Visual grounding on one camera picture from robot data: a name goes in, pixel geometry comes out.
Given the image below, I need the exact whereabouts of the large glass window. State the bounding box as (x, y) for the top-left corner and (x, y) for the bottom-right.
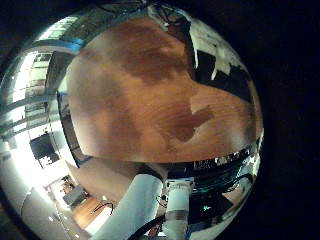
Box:
(4, 14), (83, 138)

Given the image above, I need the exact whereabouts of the black control box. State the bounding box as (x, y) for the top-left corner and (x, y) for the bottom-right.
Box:
(165, 146), (264, 222)

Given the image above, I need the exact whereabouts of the black piece of clothing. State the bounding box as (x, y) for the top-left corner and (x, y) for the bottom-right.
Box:
(166, 18), (255, 105)

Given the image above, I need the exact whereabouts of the black monitor screen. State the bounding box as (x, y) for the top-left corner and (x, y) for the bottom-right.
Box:
(29, 132), (60, 168)

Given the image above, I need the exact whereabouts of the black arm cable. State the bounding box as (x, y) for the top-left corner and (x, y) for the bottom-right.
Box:
(128, 214), (167, 240)

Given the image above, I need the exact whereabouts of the small grey cabinet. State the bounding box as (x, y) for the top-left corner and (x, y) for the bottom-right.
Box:
(62, 185), (86, 207)

